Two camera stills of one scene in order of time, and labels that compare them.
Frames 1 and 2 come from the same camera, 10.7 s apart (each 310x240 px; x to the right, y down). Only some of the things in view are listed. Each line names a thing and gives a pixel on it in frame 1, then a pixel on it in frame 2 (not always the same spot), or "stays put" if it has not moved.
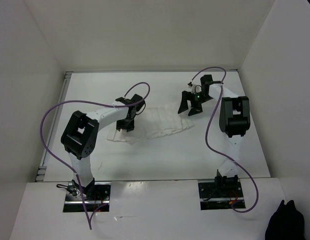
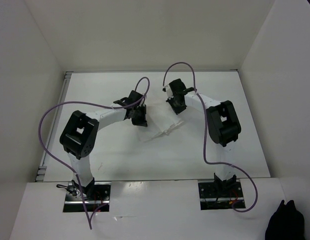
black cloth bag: x=286 y=223 stays put
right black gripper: x=186 y=96 → x=176 y=110
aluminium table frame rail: x=41 y=170 stays put
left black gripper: x=129 y=127 → x=142 y=121
